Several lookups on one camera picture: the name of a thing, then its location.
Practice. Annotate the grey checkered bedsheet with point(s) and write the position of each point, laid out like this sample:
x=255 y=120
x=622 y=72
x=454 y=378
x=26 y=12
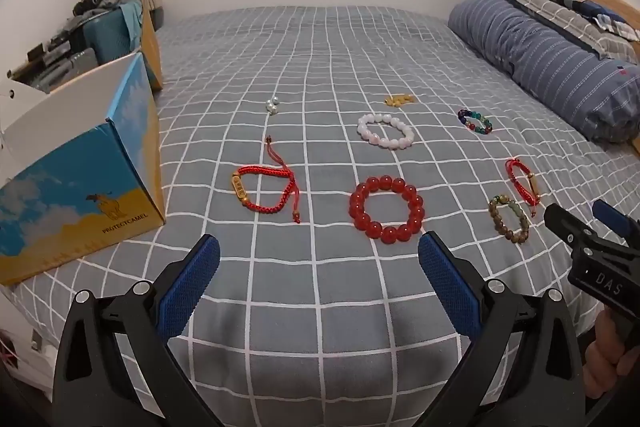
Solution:
x=325 y=57

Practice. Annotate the blue and yellow cardboard box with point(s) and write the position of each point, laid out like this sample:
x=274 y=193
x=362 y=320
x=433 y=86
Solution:
x=75 y=207

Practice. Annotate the grey ribbed suitcase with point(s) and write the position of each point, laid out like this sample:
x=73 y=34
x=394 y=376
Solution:
x=75 y=64

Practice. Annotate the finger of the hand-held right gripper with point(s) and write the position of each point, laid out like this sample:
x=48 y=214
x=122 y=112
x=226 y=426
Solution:
x=610 y=214
x=562 y=219

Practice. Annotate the person's right hand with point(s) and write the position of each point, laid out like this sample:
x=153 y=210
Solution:
x=600 y=357

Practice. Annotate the teal cloth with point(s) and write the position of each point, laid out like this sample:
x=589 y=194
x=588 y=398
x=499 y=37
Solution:
x=131 y=14

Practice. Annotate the blue striped rolled duvet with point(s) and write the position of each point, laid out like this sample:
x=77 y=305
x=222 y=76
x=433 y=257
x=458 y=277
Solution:
x=550 y=52

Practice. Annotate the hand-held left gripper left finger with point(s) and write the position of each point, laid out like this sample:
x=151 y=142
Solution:
x=192 y=287

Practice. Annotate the black round device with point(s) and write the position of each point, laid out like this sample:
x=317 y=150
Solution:
x=90 y=2

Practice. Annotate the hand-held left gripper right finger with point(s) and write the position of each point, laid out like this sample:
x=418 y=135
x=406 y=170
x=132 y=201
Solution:
x=450 y=287

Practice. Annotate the grey checkered pillow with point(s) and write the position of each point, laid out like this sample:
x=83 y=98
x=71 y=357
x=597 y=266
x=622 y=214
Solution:
x=540 y=2

